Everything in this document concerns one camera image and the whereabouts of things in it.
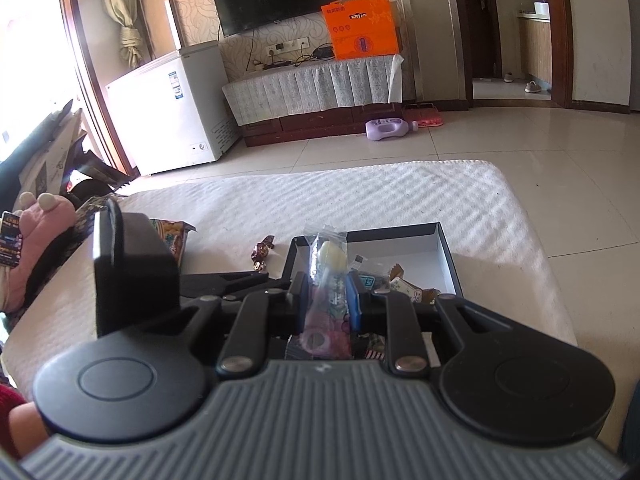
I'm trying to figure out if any purple detergent bottle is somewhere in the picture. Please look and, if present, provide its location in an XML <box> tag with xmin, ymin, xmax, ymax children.
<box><xmin>364</xmin><ymin>117</ymin><xmax>420</xmax><ymax>141</ymax></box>

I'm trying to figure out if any grey refrigerator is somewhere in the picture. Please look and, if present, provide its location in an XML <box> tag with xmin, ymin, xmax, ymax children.
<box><xmin>622</xmin><ymin>0</ymin><xmax>640</xmax><ymax>114</ymax></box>

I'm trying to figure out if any clear packet with dark label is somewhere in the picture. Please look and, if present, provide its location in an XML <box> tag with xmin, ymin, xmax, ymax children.
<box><xmin>349</xmin><ymin>255</ymin><xmax>382</xmax><ymax>292</ymax></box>

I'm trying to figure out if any dark box with white inside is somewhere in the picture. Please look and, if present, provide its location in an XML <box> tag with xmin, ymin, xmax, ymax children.
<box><xmin>282</xmin><ymin>222</ymin><xmax>464</xmax><ymax>362</ymax></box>

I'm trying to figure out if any white wall socket strip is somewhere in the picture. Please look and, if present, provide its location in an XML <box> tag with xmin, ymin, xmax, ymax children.
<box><xmin>266</xmin><ymin>36</ymin><xmax>311</xmax><ymax>54</ymax></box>

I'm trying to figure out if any clear pink candy packet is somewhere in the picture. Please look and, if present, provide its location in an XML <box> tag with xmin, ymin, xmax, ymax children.
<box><xmin>302</xmin><ymin>225</ymin><xmax>354</xmax><ymax>361</ymax></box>

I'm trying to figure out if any brown wrapped candy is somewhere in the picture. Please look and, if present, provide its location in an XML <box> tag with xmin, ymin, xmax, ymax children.
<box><xmin>249</xmin><ymin>234</ymin><xmax>277</xmax><ymax>272</ymax></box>

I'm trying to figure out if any wooden back room cabinet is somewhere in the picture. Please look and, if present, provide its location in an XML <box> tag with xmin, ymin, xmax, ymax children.
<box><xmin>517</xmin><ymin>10</ymin><xmax>554</xmax><ymax>87</ymax></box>

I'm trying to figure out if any beige tied curtain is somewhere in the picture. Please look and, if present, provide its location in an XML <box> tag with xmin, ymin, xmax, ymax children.
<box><xmin>96</xmin><ymin>0</ymin><xmax>147</xmax><ymax>69</ymax></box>

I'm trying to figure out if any pink plush toy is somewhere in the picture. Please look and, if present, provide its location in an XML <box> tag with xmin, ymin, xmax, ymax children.
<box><xmin>0</xmin><ymin>192</ymin><xmax>79</xmax><ymax>312</ymax></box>

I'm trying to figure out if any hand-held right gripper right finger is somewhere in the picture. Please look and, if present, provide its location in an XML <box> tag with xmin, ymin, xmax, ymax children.
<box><xmin>345</xmin><ymin>274</ymin><xmax>512</xmax><ymax>377</ymax></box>

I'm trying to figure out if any white textured mattress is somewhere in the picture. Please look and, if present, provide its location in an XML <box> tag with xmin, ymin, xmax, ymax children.
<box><xmin>0</xmin><ymin>160</ymin><xmax>579</xmax><ymax>403</ymax></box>

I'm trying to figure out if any orange cardboard box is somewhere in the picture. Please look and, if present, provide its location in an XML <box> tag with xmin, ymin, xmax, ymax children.
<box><xmin>320</xmin><ymin>0</ymin><xmax>402</xmax><ymax>61</ymax></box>

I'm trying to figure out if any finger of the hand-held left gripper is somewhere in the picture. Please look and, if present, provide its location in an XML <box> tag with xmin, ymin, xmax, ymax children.
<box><xmin>180</xmin><ymin>270</ymin><xmax>296</xmax><ymax>299</ymax></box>

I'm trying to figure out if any cabinet with white cloth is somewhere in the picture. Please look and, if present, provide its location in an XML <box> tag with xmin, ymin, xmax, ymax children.
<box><xmin>221</xmin><ymin>54</ymin><xmax>407</xmax><ymax>149</ymax></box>

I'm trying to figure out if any white chest freezer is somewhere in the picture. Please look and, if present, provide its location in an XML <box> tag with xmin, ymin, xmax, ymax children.
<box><xmin>104</xmin><ymin>40</ymin><xmax>240</xmax><ymax>176</ymax></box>

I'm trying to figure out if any dark printed card pack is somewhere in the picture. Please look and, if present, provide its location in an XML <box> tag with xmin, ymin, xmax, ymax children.
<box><xmin>0</xmin><ymin>212</ymin><xmax>24</xmax><ymax>267</ymax></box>

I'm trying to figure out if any dark wooden door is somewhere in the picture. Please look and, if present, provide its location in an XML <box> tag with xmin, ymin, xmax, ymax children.
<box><xmin>462</xmin><ymin>0</ymin><xmax>502</xmax><ymax>80</ymax></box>

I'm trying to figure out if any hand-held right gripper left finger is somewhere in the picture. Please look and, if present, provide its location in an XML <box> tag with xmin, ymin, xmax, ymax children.
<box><xmin>145</xmin><ymin>274</ymin><xmax>310</xmax><ymax>379</ymax></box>

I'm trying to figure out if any red flat tray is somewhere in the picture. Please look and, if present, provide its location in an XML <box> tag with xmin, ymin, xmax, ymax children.
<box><xmin>403</xmin><ymin>104</ymin><xmax>445</xmax><ymax>129</ymax></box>

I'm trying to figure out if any colourful snack bag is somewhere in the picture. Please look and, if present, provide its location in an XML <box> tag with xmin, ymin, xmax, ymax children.
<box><xmin>149</xmin><ymin>217</ymin><xmax>197</xmax><ymax>267</ymax></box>

